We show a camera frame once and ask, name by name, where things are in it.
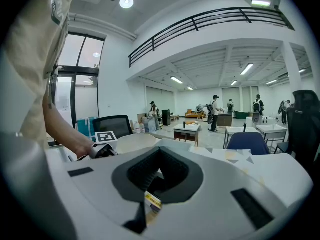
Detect brown cabinet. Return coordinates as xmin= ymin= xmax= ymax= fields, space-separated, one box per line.
xmin=216 ymin=113 xmax=234 ymax=128

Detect clear water jug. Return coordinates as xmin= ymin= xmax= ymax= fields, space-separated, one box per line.
xmin=134 ymin=121 xmax=146 ymax=135

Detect blue chair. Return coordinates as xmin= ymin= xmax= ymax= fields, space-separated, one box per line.
xmin=226 ymin=132 xmax=271 ymax=156

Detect black mesh office chair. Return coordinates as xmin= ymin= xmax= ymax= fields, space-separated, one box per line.
xmin=92 ymin=114 xmax=134 ymax=143

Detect teal boxes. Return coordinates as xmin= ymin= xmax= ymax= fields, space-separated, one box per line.
xmin=76 ymin=116 xmax=99 ymax=142

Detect black framed glass door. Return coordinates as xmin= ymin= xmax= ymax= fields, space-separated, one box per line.
xmin=55 ymin=32 xmax=105 ymax=135

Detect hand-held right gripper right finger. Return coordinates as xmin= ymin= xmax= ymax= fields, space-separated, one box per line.
xmin=159 ymin=150 xmax=190 ymax=188

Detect cream frying pan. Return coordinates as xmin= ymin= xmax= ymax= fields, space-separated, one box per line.
xmin=116 ymin=133 xmax=162 ymax=155

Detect person's beige shirt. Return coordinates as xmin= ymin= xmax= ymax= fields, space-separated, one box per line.
xmin=4 ymin=0 xmax=85 ymax=145

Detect black balcony railing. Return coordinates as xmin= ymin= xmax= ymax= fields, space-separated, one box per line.
xmin=128 ymin=6 xmax=296 ymax=69

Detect black cabinet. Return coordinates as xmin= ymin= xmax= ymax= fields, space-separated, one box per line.
xmin=161 ymin=109 xmax=172 ymax=127

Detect orange sofa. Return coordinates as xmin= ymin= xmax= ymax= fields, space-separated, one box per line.
xmin=184 ymin=109 xmax=205 ymax=119

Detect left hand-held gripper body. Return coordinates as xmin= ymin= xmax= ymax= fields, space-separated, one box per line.
xmin=89 ymin=131 xmax=119 ymax=160

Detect tall black office chair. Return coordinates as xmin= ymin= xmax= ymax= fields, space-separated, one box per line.
xmin=285 ymin=89 xmax=320 ymax=171

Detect person's left forearm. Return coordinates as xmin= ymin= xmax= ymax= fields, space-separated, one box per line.
xmin=41 ymin=92 xmax=101 ymax=161

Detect white metal-legged table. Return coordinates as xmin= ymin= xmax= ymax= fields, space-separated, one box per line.
xmin=255 ymin=124 xmax=289 ymax=145
xmin=223 ymin=126 xmax=261 ymax=150

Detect green bathtub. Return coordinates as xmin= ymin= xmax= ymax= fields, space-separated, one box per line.
xmin=233 ymin=110 xmax=250 ymax=121

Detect white panel with grey triangles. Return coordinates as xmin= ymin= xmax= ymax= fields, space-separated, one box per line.
xmin=159 ymin=138 xmax=315 ymax=209

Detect low white table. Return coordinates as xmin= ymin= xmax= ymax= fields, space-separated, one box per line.
xmin=173 ymin=123 xmax=202 ymax=148

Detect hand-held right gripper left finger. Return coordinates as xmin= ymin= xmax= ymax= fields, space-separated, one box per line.
xmin=127 ymin=150 xmax=161 ymax=192

